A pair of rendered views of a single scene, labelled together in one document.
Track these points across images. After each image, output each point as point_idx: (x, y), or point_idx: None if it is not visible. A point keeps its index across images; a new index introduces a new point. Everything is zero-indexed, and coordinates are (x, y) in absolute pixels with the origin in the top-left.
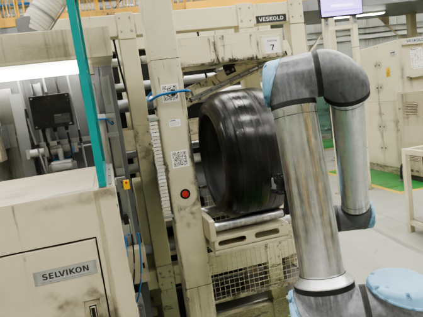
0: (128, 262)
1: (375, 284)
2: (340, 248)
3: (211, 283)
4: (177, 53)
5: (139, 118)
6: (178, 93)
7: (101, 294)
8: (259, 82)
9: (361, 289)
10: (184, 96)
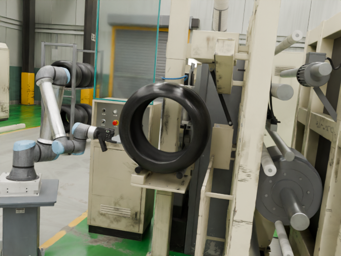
0: (91, 122)
1: (30, 140)
2: (41, 130)
3: (156, 193)
4: (166, 56)
5: (241, 97)
6: None
7: None
8: (246, 82)
9: (35, 142)
10: (164, 81)
